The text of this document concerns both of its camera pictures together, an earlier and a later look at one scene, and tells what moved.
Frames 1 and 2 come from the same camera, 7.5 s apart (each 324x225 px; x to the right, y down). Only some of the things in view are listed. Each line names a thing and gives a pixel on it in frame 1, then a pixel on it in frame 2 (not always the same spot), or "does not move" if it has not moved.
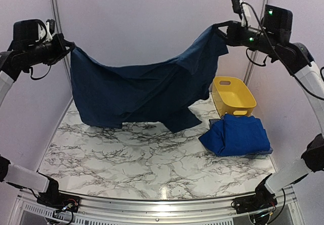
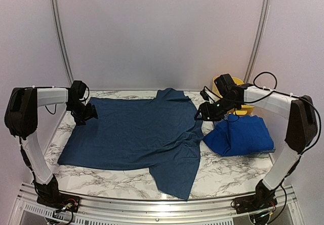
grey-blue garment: (107, 93) → (163, 135)
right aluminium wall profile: (266, 1) does not move
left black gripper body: (51, 53) → (80, 111)
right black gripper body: (236, 39) → (217, 112)
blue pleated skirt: (234, 134) does not move
